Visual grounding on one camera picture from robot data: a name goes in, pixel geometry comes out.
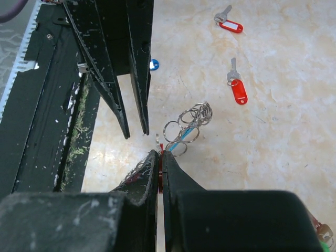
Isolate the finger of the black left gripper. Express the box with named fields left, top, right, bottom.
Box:
left=104, top=1, right=154, bottom=135
left=64, top=1, right=130, bottom=139

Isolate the red tag key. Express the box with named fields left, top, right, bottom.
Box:
left=214, top=5, right=244, bottom=34
left=227, top=58, right=248, bottom=105
left=158, top=143, right=163, bottom=194

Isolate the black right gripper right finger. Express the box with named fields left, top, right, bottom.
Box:
left=162, top=151, right=323, bottom=251

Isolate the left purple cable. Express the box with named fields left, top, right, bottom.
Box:
left=0, top=0, right=28, bottom=24

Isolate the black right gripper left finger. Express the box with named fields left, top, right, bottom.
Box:
left=1, top=151, right=159, bottom=251

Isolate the large keyring with blue grip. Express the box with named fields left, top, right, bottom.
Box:
left=155, top=101, right=213, bottom=157

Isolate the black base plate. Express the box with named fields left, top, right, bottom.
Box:
left=1, top=2, right=99, bottom=197

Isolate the white cable duct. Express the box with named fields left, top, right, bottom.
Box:
left=1, top=1, right=43, bottom=114

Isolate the blue tag key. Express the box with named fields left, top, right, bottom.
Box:
left=149, top=58, right=160, bottom=71

